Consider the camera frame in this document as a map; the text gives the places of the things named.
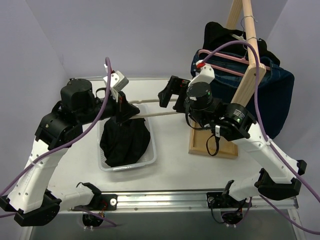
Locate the white plastic basket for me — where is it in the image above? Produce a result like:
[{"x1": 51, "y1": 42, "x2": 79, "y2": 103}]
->
[{"x1": 97, "y1": 117, "x2": 157, "y2": 172}]

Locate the blue denim skirt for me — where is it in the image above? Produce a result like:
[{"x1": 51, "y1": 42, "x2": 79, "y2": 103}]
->
[{"x1": 190, "y1": 50, "x2": 295, "y2": 139}]

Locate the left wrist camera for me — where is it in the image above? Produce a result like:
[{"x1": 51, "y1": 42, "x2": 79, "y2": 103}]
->
[{"x1": 109, "y1": 70, "x2": 129, "y2": 93}]

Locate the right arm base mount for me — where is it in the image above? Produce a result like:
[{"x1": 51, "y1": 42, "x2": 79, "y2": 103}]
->
[{"x1": 206, "y1": 180, "x2": 252, "y2": 228}]

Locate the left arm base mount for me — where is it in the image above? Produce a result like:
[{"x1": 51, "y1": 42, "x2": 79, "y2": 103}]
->
[{"x1": 82, "y1": 194, "x2": 118, "y2": 229}]

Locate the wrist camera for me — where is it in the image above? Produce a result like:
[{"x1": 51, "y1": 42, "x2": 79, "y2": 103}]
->
[
  {"x1": 109, "y1": 70, "x2": 129, "y2": 93},
  {"x1": 188, "y1": 60, "x2": 215, "y2": 87}
]

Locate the pink hanger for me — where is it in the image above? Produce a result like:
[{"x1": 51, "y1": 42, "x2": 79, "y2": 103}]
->
[{"x1": 197, "y1": 49, "x2": 272, "y2": 78}]

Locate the cream white hanger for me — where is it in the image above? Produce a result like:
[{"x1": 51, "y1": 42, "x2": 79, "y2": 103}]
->
[{"x1": 129, "y1": 99, "x2": 179, "y2": 119}]

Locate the black garment on hanger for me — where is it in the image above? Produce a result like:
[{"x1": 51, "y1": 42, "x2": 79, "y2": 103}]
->
[{"x1": 202, "y1": 21, "x2": 281, "y2": 66}]

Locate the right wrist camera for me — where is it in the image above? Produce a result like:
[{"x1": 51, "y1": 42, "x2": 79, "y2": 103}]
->
[{"x1": 188, "y1": 60, "x2": 215, "y2": 87}]

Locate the wooden clothes rack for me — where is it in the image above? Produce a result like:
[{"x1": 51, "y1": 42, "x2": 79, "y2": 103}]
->
[{"x1": 188, "y1": 0, "x2": 267, "y2": 156}]

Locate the white hanger far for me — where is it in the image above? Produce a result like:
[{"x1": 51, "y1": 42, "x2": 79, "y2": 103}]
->
[{"x1": 230, "y1": 14, "x2": 259, "y2": 54}]

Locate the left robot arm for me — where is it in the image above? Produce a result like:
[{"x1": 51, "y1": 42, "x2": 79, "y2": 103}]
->
[{"x1": 0, "y1": 73, "x2": 140, "y2": 227}]

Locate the aluminium rail table edge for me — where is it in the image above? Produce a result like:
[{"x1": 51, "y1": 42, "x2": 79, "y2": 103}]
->
[{"x1": 42, "y1": 191, "x2": 298, "y2": 213}]

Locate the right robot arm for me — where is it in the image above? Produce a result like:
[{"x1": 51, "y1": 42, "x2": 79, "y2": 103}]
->
[{"x1": 158, "y1": 76, "x2": 307, "y2": 207}]

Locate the black skirt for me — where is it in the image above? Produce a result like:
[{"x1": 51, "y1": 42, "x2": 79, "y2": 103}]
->
[{"x1": 99, "y1": 118, "x2": 151, "y2": 167}]

